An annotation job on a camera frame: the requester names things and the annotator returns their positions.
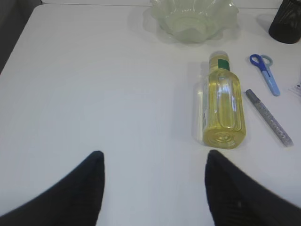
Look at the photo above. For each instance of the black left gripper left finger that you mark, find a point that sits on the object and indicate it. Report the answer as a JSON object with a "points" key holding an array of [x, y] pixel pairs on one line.
{"points": [[74, 201]]}

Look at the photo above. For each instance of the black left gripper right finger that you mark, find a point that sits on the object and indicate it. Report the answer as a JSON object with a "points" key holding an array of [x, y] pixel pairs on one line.
{"points": [[235, 199]]}

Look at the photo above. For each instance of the yellow tea plastic bottle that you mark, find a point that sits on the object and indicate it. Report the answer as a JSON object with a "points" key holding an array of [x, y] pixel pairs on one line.
{"points": [[218, 119]]}

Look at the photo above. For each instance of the silver glitter pen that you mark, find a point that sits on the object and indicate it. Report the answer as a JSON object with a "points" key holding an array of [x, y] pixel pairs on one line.
{"points": [[269, 119]]}

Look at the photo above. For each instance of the black mesh pen holder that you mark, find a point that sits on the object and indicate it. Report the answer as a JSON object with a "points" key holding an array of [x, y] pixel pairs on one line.
{"points": [[286, 25]]}

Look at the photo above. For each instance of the pale green wavy glass plate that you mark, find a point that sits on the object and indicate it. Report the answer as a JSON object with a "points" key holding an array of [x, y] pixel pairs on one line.
{"points": [[190, 21]]}

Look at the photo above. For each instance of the blue handled scissors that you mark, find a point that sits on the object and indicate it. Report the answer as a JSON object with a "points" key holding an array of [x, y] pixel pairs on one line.
{"points": [[264, 62]]}

